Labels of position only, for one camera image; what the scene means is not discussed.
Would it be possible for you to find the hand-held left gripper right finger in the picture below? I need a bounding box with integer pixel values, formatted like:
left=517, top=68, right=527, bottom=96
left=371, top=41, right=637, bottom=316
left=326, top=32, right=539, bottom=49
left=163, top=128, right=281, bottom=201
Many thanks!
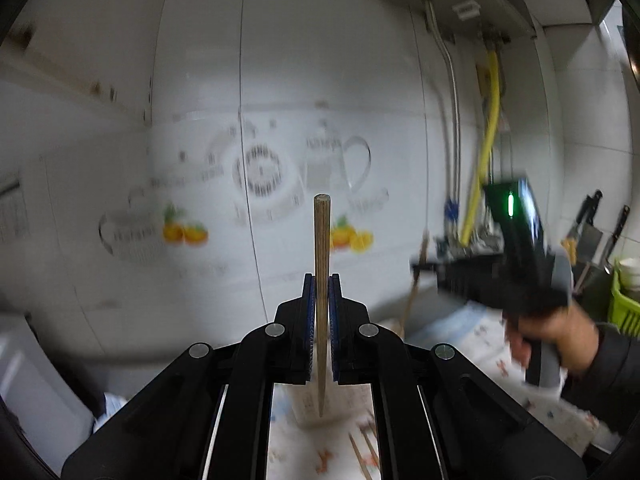
left=329, top=273, right=585, bottom=480

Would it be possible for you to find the yellow gas hose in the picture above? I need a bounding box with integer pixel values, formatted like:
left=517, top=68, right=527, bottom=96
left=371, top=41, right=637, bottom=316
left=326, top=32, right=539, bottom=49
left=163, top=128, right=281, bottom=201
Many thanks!
left=459, top=49, right=501, bottom=247

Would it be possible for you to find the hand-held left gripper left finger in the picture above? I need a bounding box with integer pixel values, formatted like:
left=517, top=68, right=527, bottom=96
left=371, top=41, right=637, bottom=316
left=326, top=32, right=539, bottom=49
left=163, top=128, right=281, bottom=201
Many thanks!
left=60, top=272, right=317, bottom=480

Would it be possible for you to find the stack of white bowls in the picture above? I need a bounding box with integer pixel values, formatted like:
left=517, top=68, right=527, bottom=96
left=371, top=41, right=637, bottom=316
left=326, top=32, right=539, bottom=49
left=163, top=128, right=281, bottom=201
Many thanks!
left=617, top=256, right=640, bottom=292

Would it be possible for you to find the printed cartoon cloth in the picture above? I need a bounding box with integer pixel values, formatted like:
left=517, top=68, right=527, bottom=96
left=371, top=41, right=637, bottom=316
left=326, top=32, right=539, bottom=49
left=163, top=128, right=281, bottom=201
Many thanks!
left=267, top=305, right=623, bottom=480

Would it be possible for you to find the person's right forearm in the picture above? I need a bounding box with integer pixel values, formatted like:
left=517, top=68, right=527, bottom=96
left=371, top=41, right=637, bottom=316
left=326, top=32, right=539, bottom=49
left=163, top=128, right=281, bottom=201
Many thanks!
left=560, top=321, right=640, bottom=436

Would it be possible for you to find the black handled knife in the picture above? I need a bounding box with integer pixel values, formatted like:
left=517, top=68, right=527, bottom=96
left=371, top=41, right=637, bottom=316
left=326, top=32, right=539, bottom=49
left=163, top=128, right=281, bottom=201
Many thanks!
left=597, top=204, right=632, bottom=268
left=566, top=189, right=604, bottom=262

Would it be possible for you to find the person's right hand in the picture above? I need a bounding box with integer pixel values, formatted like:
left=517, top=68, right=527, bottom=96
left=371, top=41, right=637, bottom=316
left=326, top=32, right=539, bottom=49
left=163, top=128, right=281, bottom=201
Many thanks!
left=504, top=302, right=601, bottom=377

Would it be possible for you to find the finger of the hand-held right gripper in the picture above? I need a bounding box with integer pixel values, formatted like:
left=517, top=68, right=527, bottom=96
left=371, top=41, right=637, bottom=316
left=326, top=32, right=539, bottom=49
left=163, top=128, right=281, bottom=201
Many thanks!
left=410, top=252, right=506, bottom=307

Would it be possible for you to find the cream plastic utensil holder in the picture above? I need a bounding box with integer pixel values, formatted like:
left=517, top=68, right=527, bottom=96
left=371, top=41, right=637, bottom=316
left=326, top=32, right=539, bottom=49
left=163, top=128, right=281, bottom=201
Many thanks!
left=289, top=382, right=375, bottom=431

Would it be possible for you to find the wooden chopstick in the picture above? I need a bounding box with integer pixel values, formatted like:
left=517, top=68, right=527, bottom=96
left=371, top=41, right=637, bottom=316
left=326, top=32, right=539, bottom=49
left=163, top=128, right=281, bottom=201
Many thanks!
left=361, top=425, right=383, bottom=471
left=400, top=231, right=432, bottom=337
left=313, top=193, right=332, bottom=419
left=348, top=432, right=373, bottom=480

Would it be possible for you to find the white appliance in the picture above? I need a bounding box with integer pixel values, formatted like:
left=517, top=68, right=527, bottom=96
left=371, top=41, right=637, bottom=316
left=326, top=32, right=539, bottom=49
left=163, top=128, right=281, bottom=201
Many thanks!
left=0, top=310, right=98, bottom=466

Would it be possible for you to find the braided metal hose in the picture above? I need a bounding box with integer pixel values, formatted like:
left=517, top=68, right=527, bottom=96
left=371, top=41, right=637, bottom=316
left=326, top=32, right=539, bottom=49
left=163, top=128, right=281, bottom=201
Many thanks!
left=422, top=0, right=462, bottom=206

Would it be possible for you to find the green dish rack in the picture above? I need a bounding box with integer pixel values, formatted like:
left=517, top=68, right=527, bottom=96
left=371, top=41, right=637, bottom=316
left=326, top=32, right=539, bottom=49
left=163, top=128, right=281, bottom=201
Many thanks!
left=606, top=265, right=640, bottom=337

